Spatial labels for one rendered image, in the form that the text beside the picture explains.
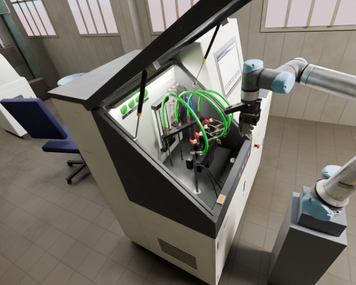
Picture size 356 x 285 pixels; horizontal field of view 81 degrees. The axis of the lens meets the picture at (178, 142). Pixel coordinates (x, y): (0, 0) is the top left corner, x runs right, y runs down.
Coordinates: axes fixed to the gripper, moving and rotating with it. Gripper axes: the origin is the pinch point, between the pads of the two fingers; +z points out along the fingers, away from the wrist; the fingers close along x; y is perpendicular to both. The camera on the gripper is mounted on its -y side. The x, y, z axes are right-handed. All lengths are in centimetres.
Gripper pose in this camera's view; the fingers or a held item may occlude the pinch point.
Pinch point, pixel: (241, 134)
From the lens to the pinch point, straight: 107.1
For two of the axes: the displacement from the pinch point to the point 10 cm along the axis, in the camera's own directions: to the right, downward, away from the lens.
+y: 8.7, 2.2, -4.4
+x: 4.8, -5.9, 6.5
